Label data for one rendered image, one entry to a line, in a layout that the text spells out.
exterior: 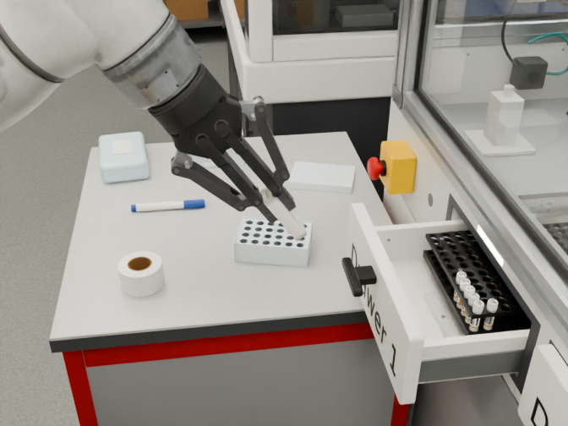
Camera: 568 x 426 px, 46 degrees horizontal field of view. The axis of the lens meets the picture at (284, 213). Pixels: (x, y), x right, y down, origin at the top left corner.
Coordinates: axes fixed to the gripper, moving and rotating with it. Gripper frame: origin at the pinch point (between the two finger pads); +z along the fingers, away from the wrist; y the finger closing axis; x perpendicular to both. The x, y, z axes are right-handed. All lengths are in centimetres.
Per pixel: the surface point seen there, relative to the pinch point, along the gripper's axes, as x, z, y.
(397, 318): -9.9, 14.4, 4.3
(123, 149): 62, 2, -31
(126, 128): 249, 56, -88
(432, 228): 11.4, 23.4, 12.8
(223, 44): 370, 88, -39
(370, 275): -0.8, 14.5, 3.4
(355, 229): 11.0, 15.5, 3.9
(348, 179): 47, 30, 4
